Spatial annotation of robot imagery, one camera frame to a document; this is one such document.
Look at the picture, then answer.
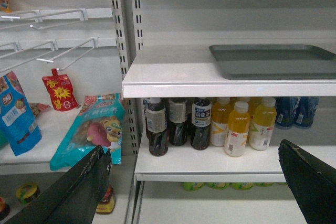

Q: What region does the blue drink bottle right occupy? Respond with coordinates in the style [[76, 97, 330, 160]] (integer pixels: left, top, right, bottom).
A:
[[294, 97, 320, 129]]

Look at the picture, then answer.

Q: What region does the blue drink bottle left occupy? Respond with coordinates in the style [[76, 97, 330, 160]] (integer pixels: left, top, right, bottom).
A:
[[275, 97, 298, 130]]

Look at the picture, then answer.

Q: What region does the dark tea bottle blue label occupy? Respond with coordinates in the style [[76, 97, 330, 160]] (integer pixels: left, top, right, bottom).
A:
[[191, 97, 212, 151]]

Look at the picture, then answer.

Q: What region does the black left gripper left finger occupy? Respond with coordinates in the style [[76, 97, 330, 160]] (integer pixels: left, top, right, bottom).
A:
[[6, 146, 112, 223]]

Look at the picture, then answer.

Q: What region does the blue snack bag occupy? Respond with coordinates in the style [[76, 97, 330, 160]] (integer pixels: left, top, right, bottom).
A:
[[1, 71, 42, 156]]

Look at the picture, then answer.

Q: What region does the white wire hook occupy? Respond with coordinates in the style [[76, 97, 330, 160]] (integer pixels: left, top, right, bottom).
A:
[[36, 37, 99, 63], [29, 9, 88, 30]]

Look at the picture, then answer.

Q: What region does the grey metal serving tray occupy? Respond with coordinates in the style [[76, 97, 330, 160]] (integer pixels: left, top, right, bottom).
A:
[[209, 44, 335, 80]]

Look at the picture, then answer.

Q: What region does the dark tea bottle middle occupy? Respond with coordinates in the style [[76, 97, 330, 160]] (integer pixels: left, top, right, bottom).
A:
[[169, 98, 187, 146]]

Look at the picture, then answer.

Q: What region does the white upper shelf board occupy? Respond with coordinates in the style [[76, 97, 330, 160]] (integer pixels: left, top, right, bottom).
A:
[[122, 45, 335, 98]]

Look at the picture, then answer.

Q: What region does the yellow juice bottle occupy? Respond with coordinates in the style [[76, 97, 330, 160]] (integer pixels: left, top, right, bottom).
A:
[[224, 101, 250, 157], [210, 97, 232, 147], [249, 97, 277, 151]]

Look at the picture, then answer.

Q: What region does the dark tea bottle left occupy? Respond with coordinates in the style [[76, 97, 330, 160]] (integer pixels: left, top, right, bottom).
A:
[[146, 98, 167, 156]]

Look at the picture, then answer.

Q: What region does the yellow lid sauce jar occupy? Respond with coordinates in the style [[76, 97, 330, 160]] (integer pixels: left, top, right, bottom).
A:
[[16, 182, 40, 204]]

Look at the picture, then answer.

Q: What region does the yellow juice bottle back left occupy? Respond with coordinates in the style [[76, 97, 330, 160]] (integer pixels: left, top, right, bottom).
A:
[[210, 97, 232, 147]]

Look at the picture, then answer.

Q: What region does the teal snack bag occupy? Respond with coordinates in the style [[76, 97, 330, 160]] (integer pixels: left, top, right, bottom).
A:
[[49, 93, 125, 170]]

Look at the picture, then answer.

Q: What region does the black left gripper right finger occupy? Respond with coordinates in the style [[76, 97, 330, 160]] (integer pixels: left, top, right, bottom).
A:
[[278, 139, 335, 223]]

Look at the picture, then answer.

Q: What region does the white wire hook upper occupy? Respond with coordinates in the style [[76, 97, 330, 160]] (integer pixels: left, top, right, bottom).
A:
[[29, 9, 88, 30]]

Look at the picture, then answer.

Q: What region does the white lower shelf board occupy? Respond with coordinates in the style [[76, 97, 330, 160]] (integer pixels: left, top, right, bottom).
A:
[[135, 127, 335, 182]]

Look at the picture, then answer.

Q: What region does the yellow juice bottle front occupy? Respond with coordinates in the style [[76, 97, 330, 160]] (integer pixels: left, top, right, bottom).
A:
[[224, 101, 250, 157]]

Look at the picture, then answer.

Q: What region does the blue drink bottle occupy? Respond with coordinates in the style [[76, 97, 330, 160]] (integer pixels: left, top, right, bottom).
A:
[[275, 97, 298, 130], [294, 97, 320, 129]]

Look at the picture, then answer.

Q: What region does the white shelf board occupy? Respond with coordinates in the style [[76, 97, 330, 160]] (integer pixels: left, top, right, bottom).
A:
[[122, 45, 335, 98], [135, 127, 335, 182]]

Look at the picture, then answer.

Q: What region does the red sauce pouch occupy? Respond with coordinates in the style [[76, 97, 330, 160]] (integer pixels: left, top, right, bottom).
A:
[[42, 68, 78, 112]]

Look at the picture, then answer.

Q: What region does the white slotted shelf upright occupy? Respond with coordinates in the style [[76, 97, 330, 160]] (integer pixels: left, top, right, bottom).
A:
[[111, 0, 139, 155]]

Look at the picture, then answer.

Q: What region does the red lid sauce jar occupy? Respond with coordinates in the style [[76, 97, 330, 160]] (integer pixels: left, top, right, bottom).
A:
[[96, 185, 115, 215]]

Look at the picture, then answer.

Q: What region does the yellow juice bottle right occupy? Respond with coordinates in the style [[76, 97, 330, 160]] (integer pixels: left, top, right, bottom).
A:
[[249, 97, 277, 151]]

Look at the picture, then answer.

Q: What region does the white wire hook lower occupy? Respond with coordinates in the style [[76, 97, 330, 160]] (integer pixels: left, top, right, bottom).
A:
[[36, 37, 99, 63]]

